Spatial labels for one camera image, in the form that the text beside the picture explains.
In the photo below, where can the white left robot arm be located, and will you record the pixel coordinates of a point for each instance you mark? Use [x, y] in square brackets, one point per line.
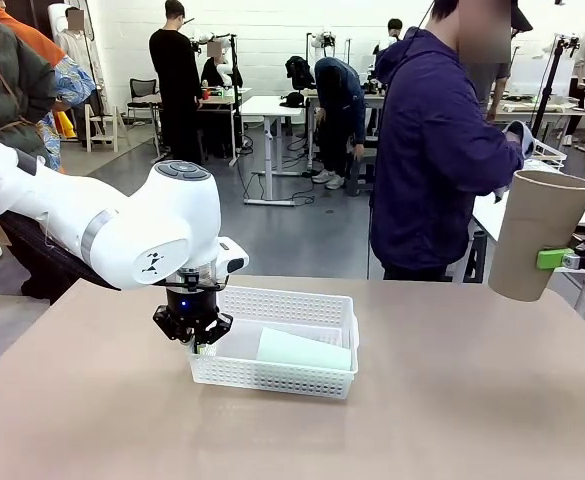
[122, 225]

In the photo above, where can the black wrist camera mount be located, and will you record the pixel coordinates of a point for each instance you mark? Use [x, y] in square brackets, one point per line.
[190, 278]

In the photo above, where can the person in blue denim jacket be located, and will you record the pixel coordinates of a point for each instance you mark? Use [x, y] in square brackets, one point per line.
[339, 100]

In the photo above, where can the person in black clothes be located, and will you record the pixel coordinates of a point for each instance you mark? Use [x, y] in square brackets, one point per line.
[174, 75]

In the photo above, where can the person in grey clothes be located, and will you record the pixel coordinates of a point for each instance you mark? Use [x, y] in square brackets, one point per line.
[487, 85]

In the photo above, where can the black frame under table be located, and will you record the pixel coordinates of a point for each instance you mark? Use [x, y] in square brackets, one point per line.
[477, 260]

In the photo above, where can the long desk with wooden boards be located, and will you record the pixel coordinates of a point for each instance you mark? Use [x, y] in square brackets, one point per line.
[522, 106]

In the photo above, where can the dark low stool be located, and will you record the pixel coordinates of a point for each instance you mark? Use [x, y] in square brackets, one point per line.
[359, 170]

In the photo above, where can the mannequin in dark green coat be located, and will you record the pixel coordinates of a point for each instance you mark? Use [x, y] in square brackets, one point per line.
[7, 75]

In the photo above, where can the black tripod stand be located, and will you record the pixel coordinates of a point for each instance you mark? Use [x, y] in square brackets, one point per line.
[547, 95]

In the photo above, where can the white perforated plastic basket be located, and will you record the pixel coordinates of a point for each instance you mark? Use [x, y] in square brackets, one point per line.
[272, 377]

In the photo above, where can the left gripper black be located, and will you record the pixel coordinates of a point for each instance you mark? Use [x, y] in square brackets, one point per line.
[192, 305]

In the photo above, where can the black cap on desk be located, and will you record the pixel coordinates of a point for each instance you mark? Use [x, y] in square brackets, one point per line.
[292, 101]

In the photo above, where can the seated person in black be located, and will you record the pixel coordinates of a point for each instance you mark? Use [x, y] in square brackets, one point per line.
[212, 72]

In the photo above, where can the white wooden step stool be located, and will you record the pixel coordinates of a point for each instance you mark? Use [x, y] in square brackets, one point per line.
[102, 109]

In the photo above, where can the mannequin in orange blue garments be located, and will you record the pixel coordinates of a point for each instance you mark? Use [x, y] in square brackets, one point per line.
[72, 85]

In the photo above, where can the light green cup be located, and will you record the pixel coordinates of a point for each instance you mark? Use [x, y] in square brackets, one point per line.
[302, 350]

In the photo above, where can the black office chair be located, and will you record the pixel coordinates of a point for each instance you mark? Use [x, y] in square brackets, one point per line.
[142, 90]

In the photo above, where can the person with dark hair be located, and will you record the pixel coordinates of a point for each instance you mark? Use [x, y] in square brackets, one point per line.
[395, 27]

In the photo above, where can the white standing desk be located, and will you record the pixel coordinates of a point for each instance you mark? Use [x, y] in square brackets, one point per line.
[267, 105]

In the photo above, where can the person's right forearm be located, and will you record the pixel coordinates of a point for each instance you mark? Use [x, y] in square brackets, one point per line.
[497, 160]

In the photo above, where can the white robot beside seated person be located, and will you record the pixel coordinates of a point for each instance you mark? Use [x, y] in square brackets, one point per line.
[226, 65]

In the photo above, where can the brown cardboard tube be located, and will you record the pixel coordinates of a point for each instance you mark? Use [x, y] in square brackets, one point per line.
[537, 220]

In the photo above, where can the black camera pole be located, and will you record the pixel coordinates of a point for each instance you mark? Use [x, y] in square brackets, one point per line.
[233, 125]

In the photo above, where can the black backpack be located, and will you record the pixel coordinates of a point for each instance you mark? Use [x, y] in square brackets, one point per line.
[299, 72]

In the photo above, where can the wooden top desk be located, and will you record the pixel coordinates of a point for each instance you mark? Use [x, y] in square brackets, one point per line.
[222, 99]

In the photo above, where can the person in purple jacket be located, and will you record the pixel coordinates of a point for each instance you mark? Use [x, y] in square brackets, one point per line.
[422, 150]

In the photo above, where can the white robot behind backpack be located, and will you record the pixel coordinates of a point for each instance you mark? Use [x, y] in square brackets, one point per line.
[322, 42]

